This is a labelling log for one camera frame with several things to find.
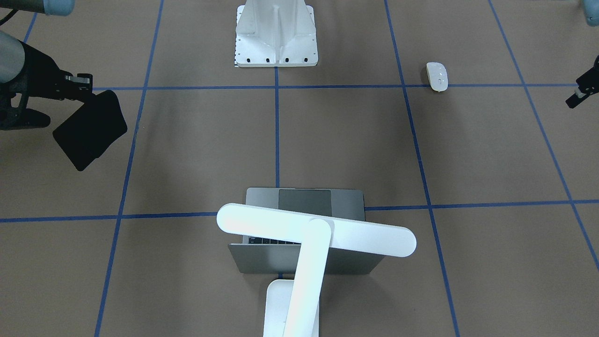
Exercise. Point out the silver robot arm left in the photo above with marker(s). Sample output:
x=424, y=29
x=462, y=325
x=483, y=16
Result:
x=591, y=14

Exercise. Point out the white computer mouse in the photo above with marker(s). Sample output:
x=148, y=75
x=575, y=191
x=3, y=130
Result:
x=437, y=76

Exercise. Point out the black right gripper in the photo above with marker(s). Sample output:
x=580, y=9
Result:
x=41, y=74

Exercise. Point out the white desk lamp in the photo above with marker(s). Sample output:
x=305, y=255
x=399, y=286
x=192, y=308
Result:
x=292, y=306

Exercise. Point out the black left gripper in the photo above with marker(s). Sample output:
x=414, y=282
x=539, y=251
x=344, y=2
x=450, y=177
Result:
x=581, y=91

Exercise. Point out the black mouse pad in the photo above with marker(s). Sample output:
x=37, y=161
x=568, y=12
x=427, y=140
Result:
x=91, y=129

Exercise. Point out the grey laptop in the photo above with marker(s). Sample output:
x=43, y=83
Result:
x=256, y=255

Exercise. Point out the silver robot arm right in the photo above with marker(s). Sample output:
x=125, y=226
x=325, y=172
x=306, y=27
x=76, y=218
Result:
x=16, y=56

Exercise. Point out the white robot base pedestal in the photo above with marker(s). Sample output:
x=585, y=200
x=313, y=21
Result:
x=275, y=33

